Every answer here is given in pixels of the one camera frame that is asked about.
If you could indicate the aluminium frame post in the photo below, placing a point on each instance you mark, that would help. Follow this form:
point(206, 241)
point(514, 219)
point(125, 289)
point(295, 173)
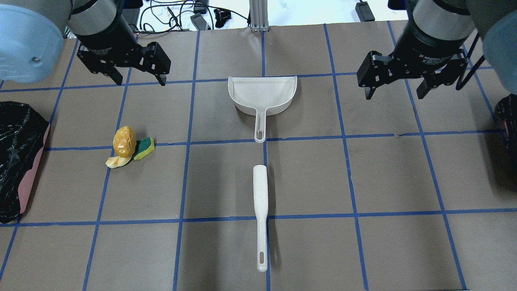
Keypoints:
point(258, 13)

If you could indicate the left bin black liner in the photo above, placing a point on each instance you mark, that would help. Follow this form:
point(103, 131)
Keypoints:
point(23, 133)

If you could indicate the grey phone device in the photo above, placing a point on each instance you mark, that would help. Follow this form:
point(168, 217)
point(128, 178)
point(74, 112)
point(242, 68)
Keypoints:
point(199, 22)

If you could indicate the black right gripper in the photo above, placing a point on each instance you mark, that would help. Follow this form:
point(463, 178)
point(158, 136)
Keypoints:
point(429, 45)

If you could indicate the green yellow sponge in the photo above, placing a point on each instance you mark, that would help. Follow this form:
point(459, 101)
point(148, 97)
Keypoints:
point(143, 148)

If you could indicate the white hand brush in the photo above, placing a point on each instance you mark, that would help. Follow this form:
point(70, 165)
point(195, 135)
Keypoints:
point(261, 206)

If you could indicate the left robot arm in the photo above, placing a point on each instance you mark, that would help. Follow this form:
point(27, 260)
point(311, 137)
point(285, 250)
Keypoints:
point(31, 39)

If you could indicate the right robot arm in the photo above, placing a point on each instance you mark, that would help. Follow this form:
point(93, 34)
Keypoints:
point(430, 46)

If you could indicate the pale yellow peel scrap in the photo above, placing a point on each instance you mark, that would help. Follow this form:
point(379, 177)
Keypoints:
point(117, 161)

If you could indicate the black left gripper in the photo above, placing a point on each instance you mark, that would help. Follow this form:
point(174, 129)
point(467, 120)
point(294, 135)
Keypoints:
point(106, 35)

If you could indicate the black adapter top right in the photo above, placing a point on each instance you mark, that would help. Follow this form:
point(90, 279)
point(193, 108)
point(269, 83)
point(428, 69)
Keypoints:
point(364, 11)

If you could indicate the black power adapter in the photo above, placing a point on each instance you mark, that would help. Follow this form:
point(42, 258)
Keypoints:
point(130, 10)

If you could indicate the beige plastic dustpan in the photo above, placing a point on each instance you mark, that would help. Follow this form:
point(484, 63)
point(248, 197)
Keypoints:
point(262, 97)

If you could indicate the yellow paper ball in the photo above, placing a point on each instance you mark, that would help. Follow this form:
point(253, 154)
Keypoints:
point(124, 142)

